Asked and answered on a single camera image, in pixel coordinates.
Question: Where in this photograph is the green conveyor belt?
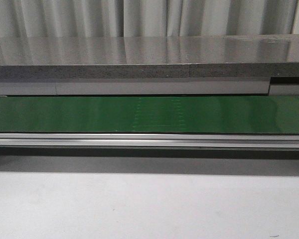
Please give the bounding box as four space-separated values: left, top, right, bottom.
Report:
0 96 299 134

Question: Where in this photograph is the grey stone slab counter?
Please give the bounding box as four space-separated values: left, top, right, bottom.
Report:
0 34 299 79

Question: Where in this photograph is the white pleated curtain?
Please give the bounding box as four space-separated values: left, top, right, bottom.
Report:
0 0 299 37

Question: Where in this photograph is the aluminium conveyor front rail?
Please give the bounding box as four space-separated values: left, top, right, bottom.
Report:
0 133 299 149

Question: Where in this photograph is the grey conveyor back rail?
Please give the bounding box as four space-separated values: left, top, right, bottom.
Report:
0 77 299 96

